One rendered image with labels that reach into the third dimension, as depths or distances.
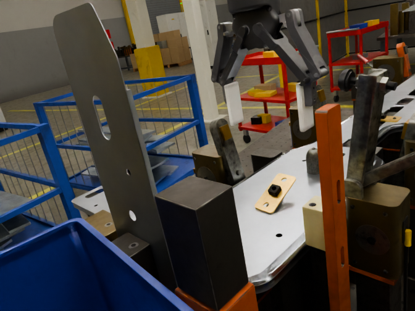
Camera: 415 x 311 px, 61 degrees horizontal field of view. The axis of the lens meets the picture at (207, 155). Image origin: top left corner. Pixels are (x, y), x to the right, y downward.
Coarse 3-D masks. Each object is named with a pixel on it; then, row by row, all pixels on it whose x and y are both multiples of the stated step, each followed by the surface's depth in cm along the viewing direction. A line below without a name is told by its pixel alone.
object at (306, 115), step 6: (300, 90) 49; (300, 96) 49; (300, 102) 49; (300, 108) 50; (306, 108) 50; (312, 108) 51; (300, 114) 50; (306, 114) 50; (312, 114) 52; (300, 120) 50; (306, 120) 51; (312, 120) 52; (300, 126) 51; (306, 126) 51
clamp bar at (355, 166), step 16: (352, 80) 44; (368, 80) 41; (384, 80) 41; (368, 96) 42; (368, 112) 43; (352, 128) 45; (368, 128) 43; (352, 144) 46; (368, 144) 45; (352, 160) 47; (368, 160) 46; (352, 176) 47
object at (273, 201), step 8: (280, 176) 62; (288, 176) 61; (272, 184) 60; (280, 184) 61; (288, 184) 60; (264, 192) 61; (272, 192) 59; (280, 192) 59; (264, 200) 60; (272, 200) 59; (280, 200) 58; (256, 208) 59; (264, 208) 58; (272, 208) 58
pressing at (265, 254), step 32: (384, 96) 109; (384, 128) 83; (288, 160) 76; (256, 192) 65; (288, 192) 63; (320, 192) 61; (256, 224) 55; (288, 224) 54; (256, 256) 48; (288, 256) 46; (256, 288) 43
